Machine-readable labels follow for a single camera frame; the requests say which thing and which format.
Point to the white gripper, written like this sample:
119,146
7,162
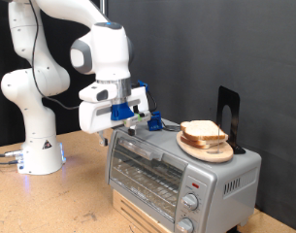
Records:
95,119

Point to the metal spatula with blue block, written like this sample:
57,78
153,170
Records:
155,122

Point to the glass oven door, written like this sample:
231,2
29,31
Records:
144,176

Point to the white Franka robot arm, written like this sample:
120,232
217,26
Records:
34,84

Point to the silver toaster oven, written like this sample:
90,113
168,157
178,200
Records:
160,139

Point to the metal oven rack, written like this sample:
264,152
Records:
147,184

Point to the red oven indicator light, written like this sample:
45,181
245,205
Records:
195,185

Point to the silver oven knob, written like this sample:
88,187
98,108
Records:
185,225
190,201

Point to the wooden crate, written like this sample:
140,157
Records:
128,210

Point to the round wooden board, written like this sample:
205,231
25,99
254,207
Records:
209,156

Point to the thin metal pin on board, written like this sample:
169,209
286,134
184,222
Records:
218,142

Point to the black metal bookend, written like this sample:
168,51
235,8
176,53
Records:
223,97

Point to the vertical metal pole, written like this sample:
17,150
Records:
103,5

